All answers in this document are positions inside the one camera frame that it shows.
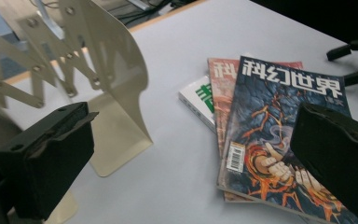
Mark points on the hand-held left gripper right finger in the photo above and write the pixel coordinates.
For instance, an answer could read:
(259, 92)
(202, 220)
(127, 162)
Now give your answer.
(338, 161)

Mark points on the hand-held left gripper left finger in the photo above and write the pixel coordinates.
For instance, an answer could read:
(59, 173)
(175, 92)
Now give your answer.
(46, 161)

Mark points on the dark blue illustrated magazine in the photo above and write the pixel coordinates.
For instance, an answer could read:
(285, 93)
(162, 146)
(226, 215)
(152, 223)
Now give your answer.
(276, 124)

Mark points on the cream expandable metal book rack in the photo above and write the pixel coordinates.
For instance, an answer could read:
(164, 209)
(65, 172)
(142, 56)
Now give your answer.
(118, 77)

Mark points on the red illustrated magazine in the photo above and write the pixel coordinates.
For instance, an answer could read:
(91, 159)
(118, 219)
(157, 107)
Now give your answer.
(223, 93)

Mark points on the white book green print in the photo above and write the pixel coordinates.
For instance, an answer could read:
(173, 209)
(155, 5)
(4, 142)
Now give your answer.
(199, 99)

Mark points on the dark curtain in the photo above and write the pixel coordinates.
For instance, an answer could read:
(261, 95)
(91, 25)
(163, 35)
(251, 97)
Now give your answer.
(323, 15)

